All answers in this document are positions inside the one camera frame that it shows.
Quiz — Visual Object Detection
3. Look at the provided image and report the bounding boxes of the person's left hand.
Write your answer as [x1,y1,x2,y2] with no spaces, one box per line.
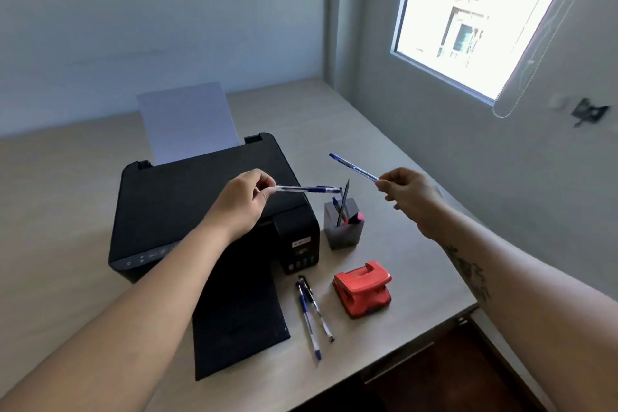
[204,169,278,244]

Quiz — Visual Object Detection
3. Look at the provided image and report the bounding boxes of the person's right hand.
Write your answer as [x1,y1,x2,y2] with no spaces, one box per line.
[374,167,447,239]

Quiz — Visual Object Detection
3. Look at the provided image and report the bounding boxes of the red hole punch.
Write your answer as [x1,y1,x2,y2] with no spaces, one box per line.
[332,260,393,320]

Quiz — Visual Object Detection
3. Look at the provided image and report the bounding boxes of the white paper sheet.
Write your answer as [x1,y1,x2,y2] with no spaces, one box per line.
[136,82,241,166]

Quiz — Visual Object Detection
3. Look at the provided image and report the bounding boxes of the window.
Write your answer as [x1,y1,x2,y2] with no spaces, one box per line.
[390,0,587,106]

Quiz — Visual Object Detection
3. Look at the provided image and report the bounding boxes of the person's right forearm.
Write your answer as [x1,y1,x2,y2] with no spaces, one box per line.
[418,194,618,412]

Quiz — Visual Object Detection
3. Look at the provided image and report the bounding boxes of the white bead blind cord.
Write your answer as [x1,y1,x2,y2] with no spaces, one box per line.
[492,0,610,119]

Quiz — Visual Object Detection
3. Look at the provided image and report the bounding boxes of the black inkjet printer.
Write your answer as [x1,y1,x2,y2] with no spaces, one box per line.
[108,132,321,381]

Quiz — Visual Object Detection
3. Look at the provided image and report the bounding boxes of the clear blue ballpoint pen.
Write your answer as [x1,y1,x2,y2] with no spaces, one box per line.
[295,281,323,362]
[264,185,342,194]
[329,153,380,183]

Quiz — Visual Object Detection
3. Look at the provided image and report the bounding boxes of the clear black ballpoint pen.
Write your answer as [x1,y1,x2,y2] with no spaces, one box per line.
[298,275,336,343]

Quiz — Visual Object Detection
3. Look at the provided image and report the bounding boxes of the black ruler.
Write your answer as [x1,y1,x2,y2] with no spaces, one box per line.
[336,179,351,228]

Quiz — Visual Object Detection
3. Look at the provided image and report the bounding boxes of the person's left forearm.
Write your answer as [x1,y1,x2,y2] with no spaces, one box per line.
[0,221,234,412]

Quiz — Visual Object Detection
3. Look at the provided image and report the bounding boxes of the black wall bracket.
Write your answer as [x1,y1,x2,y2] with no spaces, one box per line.
[572,97,610,128]

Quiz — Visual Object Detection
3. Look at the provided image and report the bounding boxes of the grey square pen holder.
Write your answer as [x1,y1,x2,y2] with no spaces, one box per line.
[323,197,366,251]

